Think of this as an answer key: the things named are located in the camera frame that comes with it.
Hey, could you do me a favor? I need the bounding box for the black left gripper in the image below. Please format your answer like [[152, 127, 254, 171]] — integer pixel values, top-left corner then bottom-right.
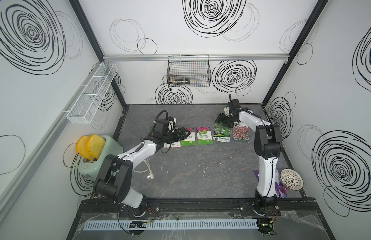
[[161, 127, 190, 144]]

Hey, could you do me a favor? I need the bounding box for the green vegetable seed packet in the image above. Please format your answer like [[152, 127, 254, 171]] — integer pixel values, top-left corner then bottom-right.
[[213, 119, 231, 143]]

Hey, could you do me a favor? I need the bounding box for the red flower seed packet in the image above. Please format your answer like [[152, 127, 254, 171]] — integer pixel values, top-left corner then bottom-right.
[[231, 123, 249, 142]]

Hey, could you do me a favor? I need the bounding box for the marigold seed packet orange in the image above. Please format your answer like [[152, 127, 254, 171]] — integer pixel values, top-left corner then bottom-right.
[[164, 142, 181, 149]]

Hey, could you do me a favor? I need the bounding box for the impatiens seed packet green white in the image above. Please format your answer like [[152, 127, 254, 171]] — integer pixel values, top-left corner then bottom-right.
[[180, 128, 196, 147]]

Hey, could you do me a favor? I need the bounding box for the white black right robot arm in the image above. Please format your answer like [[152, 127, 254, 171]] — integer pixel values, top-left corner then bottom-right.
[[218, 98, 283, 216]]

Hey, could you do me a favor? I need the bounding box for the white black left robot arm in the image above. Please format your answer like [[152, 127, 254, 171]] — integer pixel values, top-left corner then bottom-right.
[[93, 110, 191, 216]]

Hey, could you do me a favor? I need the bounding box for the purple seed packet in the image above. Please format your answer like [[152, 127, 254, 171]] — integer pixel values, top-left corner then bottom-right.
[[253, 169, 288, 199]]

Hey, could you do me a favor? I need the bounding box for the small item in basket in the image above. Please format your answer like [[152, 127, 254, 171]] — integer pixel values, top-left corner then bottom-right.
[[172, 78, 191, 86]]

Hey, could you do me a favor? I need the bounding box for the yellow toast slice front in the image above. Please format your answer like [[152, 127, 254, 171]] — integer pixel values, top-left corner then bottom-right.
[[85, 135, 105, 159]]

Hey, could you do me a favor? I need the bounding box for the yellow toast slice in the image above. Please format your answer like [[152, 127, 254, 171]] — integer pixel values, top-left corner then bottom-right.
[[76, 136, 92, 160], [85, 135, 105, 159]]

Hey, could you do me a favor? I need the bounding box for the mint green toaster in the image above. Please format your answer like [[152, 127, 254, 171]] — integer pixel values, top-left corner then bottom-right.
[[78, 135, 123, 180]]

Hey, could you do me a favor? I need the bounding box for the yellow toast slice back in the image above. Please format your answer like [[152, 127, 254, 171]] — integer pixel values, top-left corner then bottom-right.
[[76, 136, 92, 160]]

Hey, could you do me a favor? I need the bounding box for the white plastic strainer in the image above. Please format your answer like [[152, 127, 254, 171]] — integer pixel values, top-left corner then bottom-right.
[[280, 169, 304, 191]]

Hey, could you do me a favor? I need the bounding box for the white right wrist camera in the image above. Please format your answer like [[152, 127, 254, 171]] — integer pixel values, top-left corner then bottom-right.
[[224, 107, 230, 116]]

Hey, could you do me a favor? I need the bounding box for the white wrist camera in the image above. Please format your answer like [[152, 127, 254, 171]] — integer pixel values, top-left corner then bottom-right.
[[224, 107, 230, 116], [167, 116, 176, 132]]

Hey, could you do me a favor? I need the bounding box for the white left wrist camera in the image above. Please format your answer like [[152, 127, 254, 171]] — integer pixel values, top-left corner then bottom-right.
[[167, 116, 176, 132]]

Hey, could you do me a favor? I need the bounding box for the white power cable with plug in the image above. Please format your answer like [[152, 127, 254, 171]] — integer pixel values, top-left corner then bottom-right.
[[132, 158, 155, 181]]

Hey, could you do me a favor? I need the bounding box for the black wire wall basket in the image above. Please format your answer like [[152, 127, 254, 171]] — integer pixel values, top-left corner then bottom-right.
[[166, 60, 212, 87]]

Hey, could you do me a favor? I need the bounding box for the white wire wall shelf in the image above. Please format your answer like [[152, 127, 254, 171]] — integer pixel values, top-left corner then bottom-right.
[[66, 62, 117, 124]]

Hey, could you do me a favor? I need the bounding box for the aluminium wall rail back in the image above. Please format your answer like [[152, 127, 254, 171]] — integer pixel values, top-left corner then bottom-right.
[[103, 54, 290, 62]]

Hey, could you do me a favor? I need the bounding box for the white slotted cable duct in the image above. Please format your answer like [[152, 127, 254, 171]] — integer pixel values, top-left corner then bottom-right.
[[82, 219, 259, 231]]

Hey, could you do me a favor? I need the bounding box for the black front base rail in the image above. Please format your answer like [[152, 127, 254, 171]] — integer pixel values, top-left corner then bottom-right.
[[75, 198, 319, 218]]

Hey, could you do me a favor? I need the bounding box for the black corner frame post left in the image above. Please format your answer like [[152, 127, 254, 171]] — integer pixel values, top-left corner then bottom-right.
[[69, 0, 128, 109]]

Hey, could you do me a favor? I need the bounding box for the black corner frame post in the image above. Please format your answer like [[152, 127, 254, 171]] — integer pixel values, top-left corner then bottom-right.
[[262, 0, 329, 107], [69, 0, 128, 109]]

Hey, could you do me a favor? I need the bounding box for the black corner frame post right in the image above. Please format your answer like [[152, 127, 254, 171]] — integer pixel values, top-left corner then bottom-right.
[[262, 0, 329, 107]]

